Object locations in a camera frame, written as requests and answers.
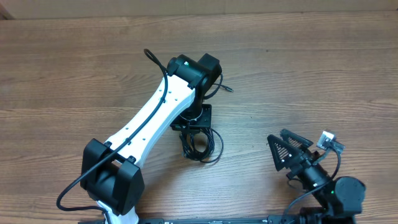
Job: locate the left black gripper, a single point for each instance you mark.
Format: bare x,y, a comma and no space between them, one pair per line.
205,121

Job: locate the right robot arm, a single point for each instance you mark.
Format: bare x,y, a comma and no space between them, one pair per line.
340,198

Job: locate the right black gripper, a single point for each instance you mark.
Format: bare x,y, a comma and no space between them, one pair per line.
291,155

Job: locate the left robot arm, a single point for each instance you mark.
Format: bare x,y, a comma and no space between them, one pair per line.
112,169

